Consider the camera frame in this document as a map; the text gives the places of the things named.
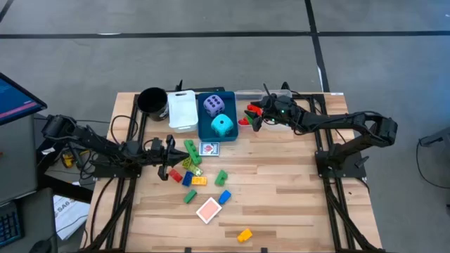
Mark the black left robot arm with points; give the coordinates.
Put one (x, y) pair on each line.
(95, 144)

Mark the computer keyboard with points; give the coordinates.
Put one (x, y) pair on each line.
(8, 225)

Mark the teal foam die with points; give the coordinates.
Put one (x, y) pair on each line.
(222, 125)

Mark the black table frame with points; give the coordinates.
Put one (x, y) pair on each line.
(134, 112)

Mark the computer monitor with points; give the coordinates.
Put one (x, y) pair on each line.
(15, 100)

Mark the translucent lime toy brick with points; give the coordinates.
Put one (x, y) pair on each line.
(197, 170)

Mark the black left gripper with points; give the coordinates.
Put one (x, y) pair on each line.
(165, 154)

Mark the blue playing card box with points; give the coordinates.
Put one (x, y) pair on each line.
(209, 149)

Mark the black cup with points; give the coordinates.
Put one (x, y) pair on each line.
(152, 102)

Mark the lime green toy brick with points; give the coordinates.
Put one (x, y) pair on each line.
(187, 162)

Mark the grey desk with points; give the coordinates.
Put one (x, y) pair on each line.
(17, 158)

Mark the small red toy brick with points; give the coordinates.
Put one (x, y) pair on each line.
(175, 175)

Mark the white plastic bin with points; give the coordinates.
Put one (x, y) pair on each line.
(183, 112)

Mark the long green toy brick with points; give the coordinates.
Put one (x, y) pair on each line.
(192, 152)

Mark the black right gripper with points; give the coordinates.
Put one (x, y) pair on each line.
(281, 110)

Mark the yellow hand tool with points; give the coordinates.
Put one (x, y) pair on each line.
(67, 160)

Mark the bright green round toy piece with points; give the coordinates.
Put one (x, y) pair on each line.
(249, 120)

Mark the dark blue plastic bin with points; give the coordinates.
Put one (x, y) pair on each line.
(230, 135)

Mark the white paper sheet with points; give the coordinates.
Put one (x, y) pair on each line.
(70, 216)

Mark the dark computer mouse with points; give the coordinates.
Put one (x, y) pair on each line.
(41, 246)

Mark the large red toy brick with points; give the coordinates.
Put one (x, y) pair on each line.
(254, 109)

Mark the yellow studded toy brick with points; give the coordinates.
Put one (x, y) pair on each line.
(199, 181)

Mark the purple foam die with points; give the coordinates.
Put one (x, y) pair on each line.
(214, 105)

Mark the blue toy brick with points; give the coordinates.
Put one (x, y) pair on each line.
(187, 178)

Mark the green stepped toy brick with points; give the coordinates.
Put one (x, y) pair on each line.
(221, 178)

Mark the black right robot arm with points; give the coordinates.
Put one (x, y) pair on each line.
(351, 123)

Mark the small yellow toy brick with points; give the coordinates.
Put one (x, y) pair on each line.
(244, 235)

